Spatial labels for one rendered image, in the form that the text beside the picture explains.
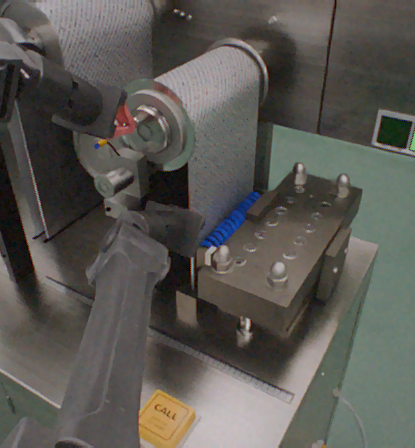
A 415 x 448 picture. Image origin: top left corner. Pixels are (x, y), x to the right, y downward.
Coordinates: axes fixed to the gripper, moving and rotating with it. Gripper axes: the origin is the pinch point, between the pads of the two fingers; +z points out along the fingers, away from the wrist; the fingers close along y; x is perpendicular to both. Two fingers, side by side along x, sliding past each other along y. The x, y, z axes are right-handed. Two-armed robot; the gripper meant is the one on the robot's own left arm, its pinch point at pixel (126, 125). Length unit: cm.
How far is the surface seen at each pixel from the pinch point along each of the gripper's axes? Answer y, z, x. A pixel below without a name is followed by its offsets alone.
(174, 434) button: 19.8, 6.0, -39.8
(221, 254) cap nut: 14.1, 15.0, -14.3
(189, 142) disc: 7.9, 5.4, 0.6
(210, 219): 6.8, 21.8, -9.6
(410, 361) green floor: 42, 156, -41
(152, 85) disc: 2.0, 0.4, 6.7
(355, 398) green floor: 29, 134, -57
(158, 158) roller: 2.4, 6.9, -2.8
